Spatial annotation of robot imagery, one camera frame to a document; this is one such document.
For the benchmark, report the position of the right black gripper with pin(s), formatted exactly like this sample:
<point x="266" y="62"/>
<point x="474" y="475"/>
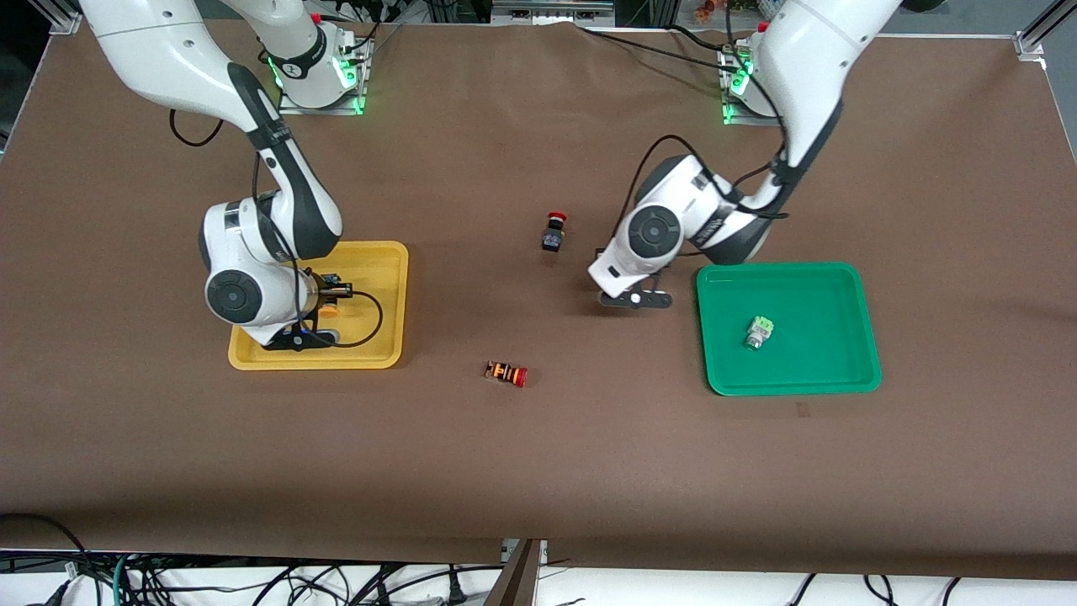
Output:
<point x="323" y="292"/>

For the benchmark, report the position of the red mushroom button black body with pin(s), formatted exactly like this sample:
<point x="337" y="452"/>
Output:
<point x="554" y="231"/>

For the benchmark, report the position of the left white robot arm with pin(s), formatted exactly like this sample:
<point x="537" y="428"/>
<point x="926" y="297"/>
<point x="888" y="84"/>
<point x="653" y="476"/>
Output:
<point x="757" y="151"/>

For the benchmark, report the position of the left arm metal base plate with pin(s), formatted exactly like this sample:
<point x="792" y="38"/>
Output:
<point x="734" y="93"/>

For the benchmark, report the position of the metal table corner bracket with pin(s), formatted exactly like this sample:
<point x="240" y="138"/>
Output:
<point x="63" y="21"/>
<point x="1031" y="46"/>

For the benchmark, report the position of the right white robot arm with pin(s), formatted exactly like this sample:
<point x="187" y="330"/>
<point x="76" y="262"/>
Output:
<point x="252" y="168"/>

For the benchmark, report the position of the red button orange striped body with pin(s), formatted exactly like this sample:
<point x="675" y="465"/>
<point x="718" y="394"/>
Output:
<point x="506" y="374"/>

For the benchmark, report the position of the green white push button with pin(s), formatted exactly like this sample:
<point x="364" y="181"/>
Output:
<point x="759" y="332"/>

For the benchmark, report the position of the brown paper table cover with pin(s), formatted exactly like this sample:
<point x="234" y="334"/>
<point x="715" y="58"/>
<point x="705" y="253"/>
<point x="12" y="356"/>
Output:
<point x="538" y="454"/>

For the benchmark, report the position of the yellow plastic tray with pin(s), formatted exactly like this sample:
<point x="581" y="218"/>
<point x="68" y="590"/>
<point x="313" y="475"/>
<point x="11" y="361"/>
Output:
<point x="379" y="269"/>

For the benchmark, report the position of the green plastic tray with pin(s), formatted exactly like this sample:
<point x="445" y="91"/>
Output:
<point x="787" y="328"/>

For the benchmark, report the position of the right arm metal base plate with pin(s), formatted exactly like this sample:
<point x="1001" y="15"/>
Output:
<point x="353" y="97"/>

